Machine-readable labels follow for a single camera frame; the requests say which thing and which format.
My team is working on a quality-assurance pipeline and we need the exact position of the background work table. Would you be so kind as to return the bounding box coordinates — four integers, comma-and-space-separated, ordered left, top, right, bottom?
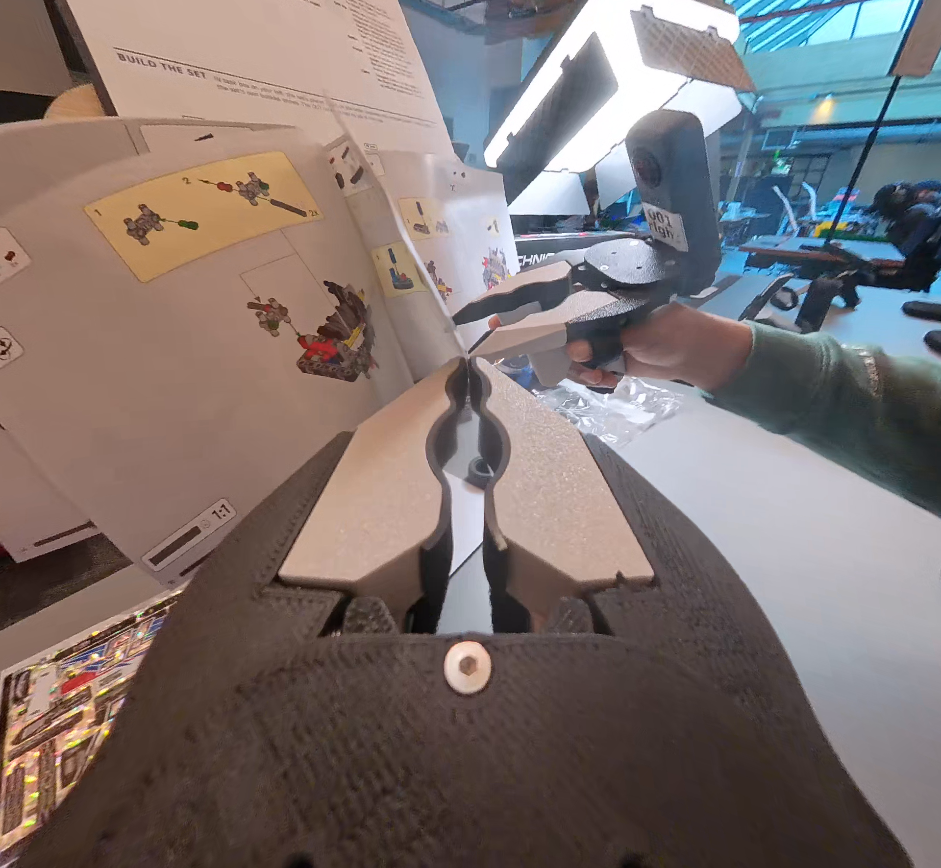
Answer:
737, 235, 907, 271

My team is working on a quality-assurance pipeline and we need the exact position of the white task instruction sheet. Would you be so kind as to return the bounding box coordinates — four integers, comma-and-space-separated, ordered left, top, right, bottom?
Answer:
33, 0, 458, 158

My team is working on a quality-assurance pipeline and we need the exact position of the person's right hand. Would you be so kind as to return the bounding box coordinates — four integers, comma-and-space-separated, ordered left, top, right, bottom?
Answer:
565, 302, 756, 394

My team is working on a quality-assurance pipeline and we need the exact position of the person's right forearm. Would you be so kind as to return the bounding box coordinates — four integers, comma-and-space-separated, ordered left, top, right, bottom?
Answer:
706, 320, 941, 512

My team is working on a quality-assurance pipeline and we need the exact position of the white studio light panel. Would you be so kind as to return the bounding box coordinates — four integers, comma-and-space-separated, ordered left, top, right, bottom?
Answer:
481, 0, 760, 217

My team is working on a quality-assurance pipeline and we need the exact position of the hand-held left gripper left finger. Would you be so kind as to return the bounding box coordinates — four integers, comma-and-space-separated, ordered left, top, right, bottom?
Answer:
278, 356, 471, 630

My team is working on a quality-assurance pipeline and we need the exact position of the lego instruction booklet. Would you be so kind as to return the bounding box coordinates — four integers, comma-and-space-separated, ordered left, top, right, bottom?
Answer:
0, 117, 517, 587

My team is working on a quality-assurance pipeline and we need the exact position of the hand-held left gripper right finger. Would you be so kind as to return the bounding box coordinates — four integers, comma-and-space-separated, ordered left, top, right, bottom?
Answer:
470, 357, 657, 632

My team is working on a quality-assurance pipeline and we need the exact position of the clear plastic bag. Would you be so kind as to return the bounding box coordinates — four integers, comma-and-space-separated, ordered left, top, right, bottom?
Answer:
529, 374, 686, 447

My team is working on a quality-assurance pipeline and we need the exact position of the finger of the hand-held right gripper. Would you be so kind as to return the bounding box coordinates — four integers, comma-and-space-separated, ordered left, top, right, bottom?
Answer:
450, 262, 577, 329
468, 291, 591, 387

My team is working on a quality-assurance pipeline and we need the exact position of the holographic sticker sheet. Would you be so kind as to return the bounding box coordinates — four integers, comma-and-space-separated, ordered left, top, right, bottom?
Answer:
0, 587, 186, 863

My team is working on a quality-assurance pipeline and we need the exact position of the black lego set box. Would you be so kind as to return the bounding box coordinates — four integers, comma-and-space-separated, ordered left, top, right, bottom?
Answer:
507, 214, 613, 283

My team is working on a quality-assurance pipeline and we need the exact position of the black stand pole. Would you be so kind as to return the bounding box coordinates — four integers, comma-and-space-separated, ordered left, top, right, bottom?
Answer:
829, 73, 907, 253

